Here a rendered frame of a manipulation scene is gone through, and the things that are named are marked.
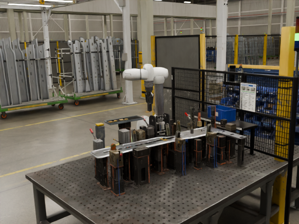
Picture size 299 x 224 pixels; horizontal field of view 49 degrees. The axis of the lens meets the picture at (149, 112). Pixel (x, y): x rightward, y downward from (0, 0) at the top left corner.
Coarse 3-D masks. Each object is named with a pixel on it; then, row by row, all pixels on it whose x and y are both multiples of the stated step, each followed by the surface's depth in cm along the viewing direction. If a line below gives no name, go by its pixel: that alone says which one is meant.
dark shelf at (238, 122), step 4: (196, 112) 404; (204, 112) 403; (196, 116) 388; (204, 116) 382; (208, 120) 371; (216, 120) 362; (236, 120) 359; (240, 120) 359; (236, 124) 343; (240, 124) 342; (244, 124) 342; (248, 124) 341; (252, 124) 341; (256, 124) 341; (236, 128) 336; (240, 128) 332; (244, 128) 329; (248, 128) 333
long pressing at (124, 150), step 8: (200, 128) 342; (216, 128) 341; (160, 136) 316; (168, 136) 316; (184, 136) 315; (192, 136) 315; (200, 136) 317; (128, 144) 296; (136, 144) 295; (144, 144) 294; (152, 144) 294; (160, 144) 296; (96, 152) 276
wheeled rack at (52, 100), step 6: (48, 48) 1004; (48, 54) 1008; (6, 60) 875; (18, 60) 894; (24, 60) 922; (60, 78) 972; (48, 90) 1020; (54, 90) 1023; (54, 96) 1035; (60, 96) 992; (66, 96) 965; (24, 102) 924; (30, 102) 934; (36, 102) 922; (42, 102) 932; (48, 102) 935; (54, 102) 942; (60, 102) 953; (66, 102) 965; (0, 108) 854; (6, 108) 862; (12, 108) 871; (18, 108) 880; (60, 108) 971; (6, 114) 872
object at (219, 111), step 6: (210, 108) 371; (216, 108) 361; (222, 108) 376; (228, 108) 367; (234, 108) 359; (210, 114) 372; (216, 114) 362; (222, 114) 353; (228, 114) 353; (234, 114) 357; (228, 120) 354; (234, 120) 358
